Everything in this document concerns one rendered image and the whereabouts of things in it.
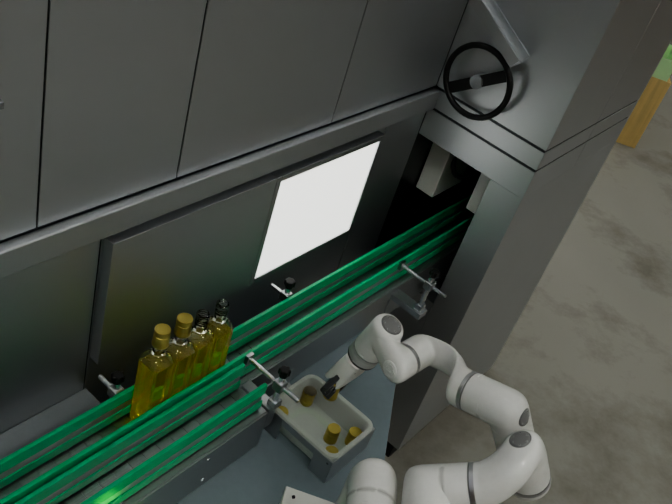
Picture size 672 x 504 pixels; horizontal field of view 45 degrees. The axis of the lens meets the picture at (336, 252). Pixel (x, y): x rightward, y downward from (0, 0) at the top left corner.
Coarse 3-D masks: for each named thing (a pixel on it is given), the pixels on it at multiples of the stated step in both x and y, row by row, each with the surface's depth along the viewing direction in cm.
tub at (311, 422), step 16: (304, 384) 209; (320, 384) 210; (288, 400) 206; (320, 400) 211; (336, 400) 208; (288, 416) 198; (304, 416) 209; (320, 416) 210; (336, 416) 209; (352, 416) 206; (304, 432) 195; (320, 432) 206; (368, 432) 201; (320, 448) 193
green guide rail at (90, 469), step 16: (240, 368) 189; (208, 384) 183; (224, 384) 187; (192, 400) 179; (208, 400) 186; (160, 416) 172; (176, 416) 178; (192, 416) 184; (144, 432) 170; (160, 432) 176; (112, 448) 163; (128, 448) 169; (80, 464) 158; (96, 464) 162; (112, 464) 167; (64, 480) 156; (80, 480) 162; (32, 496) 151; (48, 496) 155; (64, 496) 160
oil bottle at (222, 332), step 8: (216, 328) 180; (224, 328) 180; (232, 328) 183; (216, 336) 180; (224, 336) 182; (216, 344) 181; (224, 344) 184; (216, 352) 183; (224, 352) 186; (216, 360) 185; (224, 360) 189; (208, 368) 186; (216, 368) 188
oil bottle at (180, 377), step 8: (192, 344) 174; (176, 352) 171; (184, 352) 172; (192, 352) 174; (176, 360) 171; (184, 360) 173; (192, 360) 176; (176, 368) 173; (184, 368) 175; (176, 376) 175; (184, 376) 177; (176, 384) 177; (184, 384) 180; (168, 392) 177; (176, 392) 179
